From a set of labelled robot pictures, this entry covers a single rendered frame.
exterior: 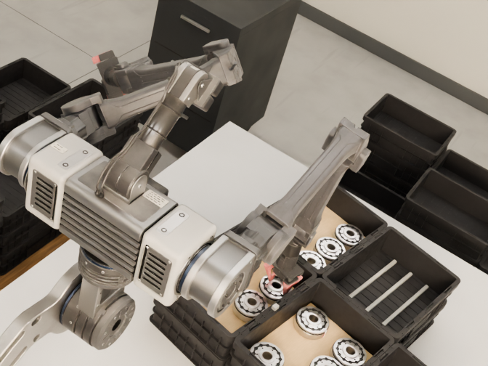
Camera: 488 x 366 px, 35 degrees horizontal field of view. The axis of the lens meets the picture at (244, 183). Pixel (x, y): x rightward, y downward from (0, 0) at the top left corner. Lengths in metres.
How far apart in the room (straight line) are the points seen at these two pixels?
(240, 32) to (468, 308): 1.54
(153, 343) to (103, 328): 0.60
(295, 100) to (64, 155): 3.28
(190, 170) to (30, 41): 2.07
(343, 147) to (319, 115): 2.92
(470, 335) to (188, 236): 1.51
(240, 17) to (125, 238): 2.25
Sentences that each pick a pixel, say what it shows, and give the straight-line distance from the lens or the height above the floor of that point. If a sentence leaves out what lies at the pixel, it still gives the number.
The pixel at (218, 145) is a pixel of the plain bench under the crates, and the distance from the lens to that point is 3.12.
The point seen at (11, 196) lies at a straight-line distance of 3.21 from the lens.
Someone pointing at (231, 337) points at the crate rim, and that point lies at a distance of 2.16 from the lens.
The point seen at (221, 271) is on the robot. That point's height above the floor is 1.50.
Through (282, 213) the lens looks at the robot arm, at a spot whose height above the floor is 1.48.
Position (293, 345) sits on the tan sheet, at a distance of 2.34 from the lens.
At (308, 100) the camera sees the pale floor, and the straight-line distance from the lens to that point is 4.86.
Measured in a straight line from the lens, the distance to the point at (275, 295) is 2.40.
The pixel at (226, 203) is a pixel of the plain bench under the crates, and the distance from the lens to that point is 2.87.
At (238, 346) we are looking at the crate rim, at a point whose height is 0.93.
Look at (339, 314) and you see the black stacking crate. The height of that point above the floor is 0.87.
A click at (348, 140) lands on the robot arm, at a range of 1.85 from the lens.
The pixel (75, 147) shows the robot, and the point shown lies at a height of 1.53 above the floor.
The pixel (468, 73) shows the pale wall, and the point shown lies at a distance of 5.43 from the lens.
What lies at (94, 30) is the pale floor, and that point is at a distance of 5.00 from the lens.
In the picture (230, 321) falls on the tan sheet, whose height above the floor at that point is 0.83.
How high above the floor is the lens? 2.60
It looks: 40 degrees down
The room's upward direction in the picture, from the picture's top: 18 degrees clockwise
